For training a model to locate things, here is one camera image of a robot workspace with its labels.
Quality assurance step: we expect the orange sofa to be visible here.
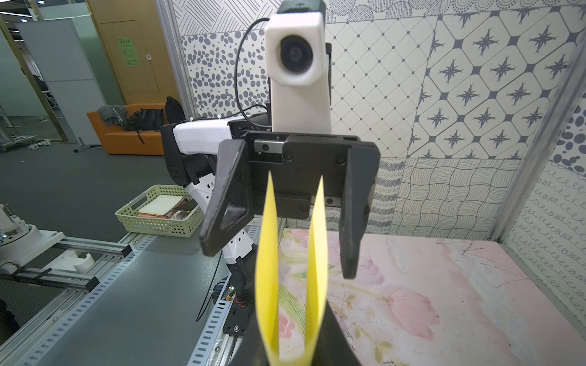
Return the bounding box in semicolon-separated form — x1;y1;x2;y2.
86;102;169;156

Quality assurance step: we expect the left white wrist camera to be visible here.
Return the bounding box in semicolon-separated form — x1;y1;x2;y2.
264;1;332;134

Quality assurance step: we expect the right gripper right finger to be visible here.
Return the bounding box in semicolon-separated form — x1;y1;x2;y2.
315;302;360;366

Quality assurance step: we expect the yellow square paper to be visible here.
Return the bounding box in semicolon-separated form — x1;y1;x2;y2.
255;175;329;365

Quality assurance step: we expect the aluminium mounting rail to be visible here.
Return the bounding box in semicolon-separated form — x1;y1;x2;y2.
1;233;242;365

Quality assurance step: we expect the green plastic basket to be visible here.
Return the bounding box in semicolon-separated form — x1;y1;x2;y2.
115;185;204;238

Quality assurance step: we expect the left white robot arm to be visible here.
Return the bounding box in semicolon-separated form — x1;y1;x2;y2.
161;114;381;336

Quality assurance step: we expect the black backpack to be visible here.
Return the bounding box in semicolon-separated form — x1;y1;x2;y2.
122;108;164;137

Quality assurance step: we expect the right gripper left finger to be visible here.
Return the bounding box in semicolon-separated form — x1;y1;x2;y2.
229;315;269;366

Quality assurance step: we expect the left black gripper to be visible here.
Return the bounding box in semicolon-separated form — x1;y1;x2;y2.
199;131;380;279

